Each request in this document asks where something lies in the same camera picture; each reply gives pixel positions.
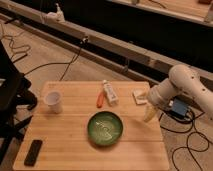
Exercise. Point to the black office chair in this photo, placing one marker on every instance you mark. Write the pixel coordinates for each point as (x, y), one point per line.
(13, 92)

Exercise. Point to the blue box on floor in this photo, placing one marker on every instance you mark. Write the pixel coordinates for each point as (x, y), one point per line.
(179, 108)

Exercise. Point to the black remote control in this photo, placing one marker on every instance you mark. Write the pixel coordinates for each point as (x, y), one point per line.
(33, 153)

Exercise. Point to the orange marker pen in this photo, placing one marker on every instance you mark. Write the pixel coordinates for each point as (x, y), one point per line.
(100, 99)

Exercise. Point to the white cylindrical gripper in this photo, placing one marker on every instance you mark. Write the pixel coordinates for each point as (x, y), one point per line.
(158, 97)

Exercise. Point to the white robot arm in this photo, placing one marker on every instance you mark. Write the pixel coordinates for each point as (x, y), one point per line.
(181, 79)

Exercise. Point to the white plastic cup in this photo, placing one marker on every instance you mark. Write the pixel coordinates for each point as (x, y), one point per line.
(53, 100)

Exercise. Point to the green ceramic bowl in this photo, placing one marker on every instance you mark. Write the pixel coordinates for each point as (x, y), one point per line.
(104, 128)

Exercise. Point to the white tube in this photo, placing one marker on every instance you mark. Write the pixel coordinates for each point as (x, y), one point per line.
(110, 93)

